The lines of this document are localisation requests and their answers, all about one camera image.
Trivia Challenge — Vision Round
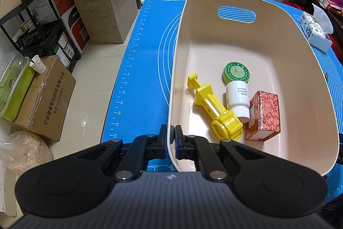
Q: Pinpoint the yellow plastic tool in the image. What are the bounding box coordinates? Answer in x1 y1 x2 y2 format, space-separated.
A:
188 73 244 141

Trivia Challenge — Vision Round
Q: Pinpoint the white pill bottle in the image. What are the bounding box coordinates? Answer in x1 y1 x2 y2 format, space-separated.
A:
224 82 251 123

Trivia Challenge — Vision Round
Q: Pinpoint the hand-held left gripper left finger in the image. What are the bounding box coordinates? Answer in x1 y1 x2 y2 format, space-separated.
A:
76 124 169 182

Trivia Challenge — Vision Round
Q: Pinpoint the red floral patterned box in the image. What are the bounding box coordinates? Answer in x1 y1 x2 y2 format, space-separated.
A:
245 90 281 141

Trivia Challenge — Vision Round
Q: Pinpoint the clear bag of grain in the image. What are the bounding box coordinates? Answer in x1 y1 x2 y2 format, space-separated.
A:
0 130 54 176

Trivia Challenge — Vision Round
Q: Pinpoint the white paper cup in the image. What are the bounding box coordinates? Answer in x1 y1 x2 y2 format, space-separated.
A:
29 55 45 74

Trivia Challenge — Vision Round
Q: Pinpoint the plastic-wrapped cardboard box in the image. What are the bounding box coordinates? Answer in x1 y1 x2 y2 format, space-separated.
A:
78 0 138 44

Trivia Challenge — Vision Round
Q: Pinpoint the green lidded food container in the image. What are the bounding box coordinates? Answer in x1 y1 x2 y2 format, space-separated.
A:
0 56 35 121

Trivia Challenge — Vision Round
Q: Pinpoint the beige plastic storage basket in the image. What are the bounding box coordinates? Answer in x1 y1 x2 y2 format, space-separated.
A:
167 0 340 176

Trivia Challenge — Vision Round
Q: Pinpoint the round green ointment tin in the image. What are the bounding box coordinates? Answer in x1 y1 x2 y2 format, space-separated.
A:
222 61 251 84

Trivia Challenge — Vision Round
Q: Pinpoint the white patterned tissue box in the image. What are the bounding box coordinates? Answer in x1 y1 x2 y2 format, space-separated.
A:
299 4 334 53

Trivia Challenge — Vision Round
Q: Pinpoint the red and white appliance box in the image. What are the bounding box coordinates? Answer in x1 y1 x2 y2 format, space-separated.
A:
50 0 92 55

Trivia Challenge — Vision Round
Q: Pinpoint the blue silicone baking mat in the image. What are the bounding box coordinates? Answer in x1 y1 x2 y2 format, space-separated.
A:
101 0 343 204

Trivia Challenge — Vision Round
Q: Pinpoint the brown cardboard shipping box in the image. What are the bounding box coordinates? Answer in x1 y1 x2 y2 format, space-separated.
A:
12 55 76 141

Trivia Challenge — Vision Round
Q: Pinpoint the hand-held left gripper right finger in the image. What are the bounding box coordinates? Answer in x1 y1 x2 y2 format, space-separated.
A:
175 124 267 182

